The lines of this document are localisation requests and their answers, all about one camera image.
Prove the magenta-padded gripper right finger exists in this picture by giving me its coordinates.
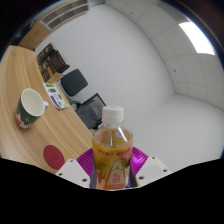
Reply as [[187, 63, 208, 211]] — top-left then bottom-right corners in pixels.
[[127, 146, 173, 188]]

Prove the black padded office chair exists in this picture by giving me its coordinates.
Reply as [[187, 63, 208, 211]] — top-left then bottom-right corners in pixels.
[[59, 68, 89, 101]]

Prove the white printed leaflet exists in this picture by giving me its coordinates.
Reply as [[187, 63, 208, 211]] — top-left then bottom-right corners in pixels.
[[43, 82, 70, 110]]

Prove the large square ceiling light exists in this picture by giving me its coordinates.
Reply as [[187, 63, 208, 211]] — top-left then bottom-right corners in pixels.
[[178, 21, 216, 56]]

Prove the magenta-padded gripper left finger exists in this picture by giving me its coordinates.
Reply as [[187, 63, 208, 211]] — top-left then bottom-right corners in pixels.
[[54, 147, 98, 190]]

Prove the black flat box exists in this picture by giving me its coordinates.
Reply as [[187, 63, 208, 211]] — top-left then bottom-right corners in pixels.
[[49, 49, 71, 74]]

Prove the yellow-labelled clear drink bottle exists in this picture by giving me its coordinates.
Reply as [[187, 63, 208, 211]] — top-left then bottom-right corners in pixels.
[[91, 105, 134, 191]]

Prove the tall dark printed box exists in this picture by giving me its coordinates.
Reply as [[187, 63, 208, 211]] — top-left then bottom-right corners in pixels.
[[35, 42, 56, 64]]

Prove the green and white mug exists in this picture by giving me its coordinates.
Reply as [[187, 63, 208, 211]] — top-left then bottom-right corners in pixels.
[[15, 87, 50, 130]]

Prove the flat round red coaster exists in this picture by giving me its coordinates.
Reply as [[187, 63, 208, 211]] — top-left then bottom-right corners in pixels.
[[42, 144, 66, 170]]

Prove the wooden shelf unit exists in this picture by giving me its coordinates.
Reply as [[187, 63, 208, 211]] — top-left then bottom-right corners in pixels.
[[18, 0, 90, 51]]

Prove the black mesh-back office chair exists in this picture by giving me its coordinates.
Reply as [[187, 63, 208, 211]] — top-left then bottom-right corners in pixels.
[[73, 92, 108, 131]]

